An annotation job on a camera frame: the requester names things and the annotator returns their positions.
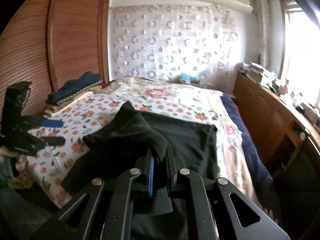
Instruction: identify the black t-shirt with white print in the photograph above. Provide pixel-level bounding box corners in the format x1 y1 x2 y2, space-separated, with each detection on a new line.
62 102 219 239

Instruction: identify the person's left hand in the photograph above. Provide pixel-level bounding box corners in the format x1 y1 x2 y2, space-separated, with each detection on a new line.
0 146 27 171

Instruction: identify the dark navy folded garment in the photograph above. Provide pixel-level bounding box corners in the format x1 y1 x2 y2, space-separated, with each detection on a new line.
46 72 102 105

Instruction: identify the yellow patterned folded cloth stack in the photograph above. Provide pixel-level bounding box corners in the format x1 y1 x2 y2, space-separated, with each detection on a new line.
44 80 103 116

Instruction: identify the floral bed quilt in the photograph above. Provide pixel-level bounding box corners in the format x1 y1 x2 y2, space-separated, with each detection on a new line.
28 77 258 207

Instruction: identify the navy blue blanket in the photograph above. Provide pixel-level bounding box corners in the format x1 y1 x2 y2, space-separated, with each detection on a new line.
221 93 274 208

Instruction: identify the blue tissue pack box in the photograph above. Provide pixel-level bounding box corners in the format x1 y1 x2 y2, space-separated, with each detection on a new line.
180 73 200 85

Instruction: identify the wooden louvered wardrobe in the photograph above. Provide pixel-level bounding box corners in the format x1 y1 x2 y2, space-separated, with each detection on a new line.
1 0 109 114

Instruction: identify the long wooden sideboard cabinet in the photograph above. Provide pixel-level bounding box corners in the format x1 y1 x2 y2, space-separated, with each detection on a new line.
233 73 319 177

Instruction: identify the sheer circle-pattern curtain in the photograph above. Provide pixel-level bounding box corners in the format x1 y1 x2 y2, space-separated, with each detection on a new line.
109 4 242 90

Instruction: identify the stack of books and papers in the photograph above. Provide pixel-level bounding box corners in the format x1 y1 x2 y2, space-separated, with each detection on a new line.
239 62 277 86

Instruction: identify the pink figurine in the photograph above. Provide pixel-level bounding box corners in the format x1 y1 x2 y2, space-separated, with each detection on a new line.
278 79 289 95

